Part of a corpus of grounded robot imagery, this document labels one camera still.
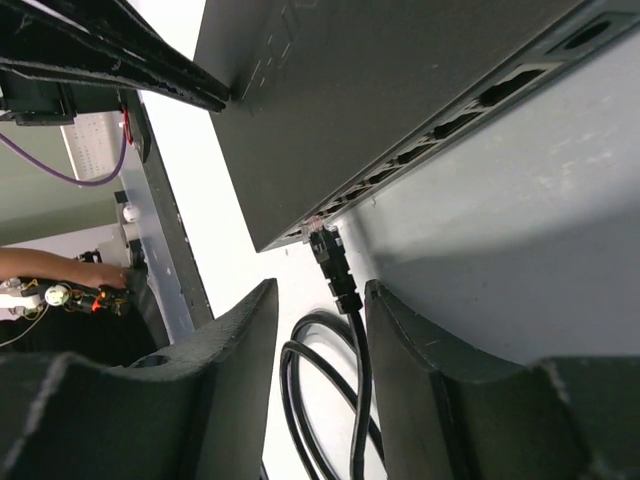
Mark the operator hand in background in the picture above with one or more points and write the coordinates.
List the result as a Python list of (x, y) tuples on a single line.
[(100, 274)]

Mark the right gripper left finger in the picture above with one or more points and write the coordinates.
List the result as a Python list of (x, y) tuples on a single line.
[(196, 409)]

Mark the black network switch box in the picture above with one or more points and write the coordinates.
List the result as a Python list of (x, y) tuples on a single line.
[(332, 99)]

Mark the leader arm teleoperation handle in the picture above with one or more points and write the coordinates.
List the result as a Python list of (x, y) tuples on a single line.
[(31, 298)]

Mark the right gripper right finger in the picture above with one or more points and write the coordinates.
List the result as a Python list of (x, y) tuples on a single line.
[(449, 410)]

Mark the operator forearm in background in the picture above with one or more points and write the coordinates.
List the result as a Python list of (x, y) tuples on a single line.
[(17, 262)]

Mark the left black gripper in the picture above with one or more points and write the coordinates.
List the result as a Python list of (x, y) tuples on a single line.
[(66, 46)]

